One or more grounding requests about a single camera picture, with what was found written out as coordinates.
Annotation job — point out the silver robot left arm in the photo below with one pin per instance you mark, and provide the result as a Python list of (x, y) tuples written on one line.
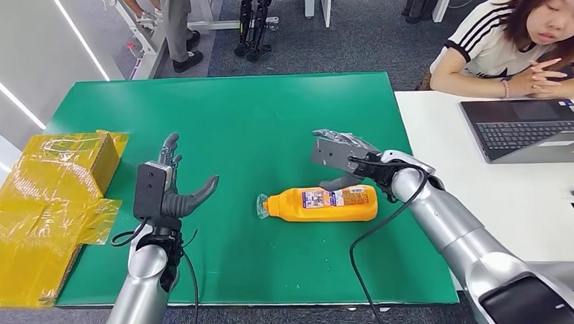
[(138, 290)]

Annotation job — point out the black robot legs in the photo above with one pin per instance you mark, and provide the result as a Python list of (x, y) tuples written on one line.
[(251, 23)]

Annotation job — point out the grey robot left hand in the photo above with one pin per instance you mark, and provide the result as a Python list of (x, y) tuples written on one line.
[(188, 202)]

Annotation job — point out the white desk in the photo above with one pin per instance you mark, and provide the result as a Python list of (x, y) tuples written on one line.
[(508, 196)]

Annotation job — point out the dark grey laptop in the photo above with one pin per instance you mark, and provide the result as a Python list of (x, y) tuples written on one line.
[(524, 133)]

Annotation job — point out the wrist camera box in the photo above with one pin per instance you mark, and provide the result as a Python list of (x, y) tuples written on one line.
[(152, 192), (334, 154)]

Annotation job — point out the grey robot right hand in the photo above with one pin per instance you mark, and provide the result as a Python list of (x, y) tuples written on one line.
[(340, 182)]

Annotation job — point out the orange detergent bottle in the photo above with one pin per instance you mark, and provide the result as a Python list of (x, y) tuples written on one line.
[(327, 211)]

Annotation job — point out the white table leg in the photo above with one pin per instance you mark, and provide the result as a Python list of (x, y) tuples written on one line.
[(326, 4), (443, 2)]

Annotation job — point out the yellow tape-wrapped cardboard box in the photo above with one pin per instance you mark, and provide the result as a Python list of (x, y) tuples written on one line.
[(40, 217)]

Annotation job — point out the black chair base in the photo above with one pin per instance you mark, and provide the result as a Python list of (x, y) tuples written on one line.
[(417, 3)]

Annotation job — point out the green table mat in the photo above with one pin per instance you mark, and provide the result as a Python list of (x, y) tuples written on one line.
[(257, 119)]

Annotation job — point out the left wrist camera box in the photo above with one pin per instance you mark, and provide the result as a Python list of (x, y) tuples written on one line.
[(152, 192)]

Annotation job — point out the person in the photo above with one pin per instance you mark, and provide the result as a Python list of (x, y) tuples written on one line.
[(143, 15), (483, 44), (175, 26)]

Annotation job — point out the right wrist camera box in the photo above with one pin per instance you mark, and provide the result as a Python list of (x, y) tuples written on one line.
[(334, 154)]

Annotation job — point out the white desk frame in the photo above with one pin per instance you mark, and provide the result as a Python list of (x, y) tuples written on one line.
[(145, 56)]

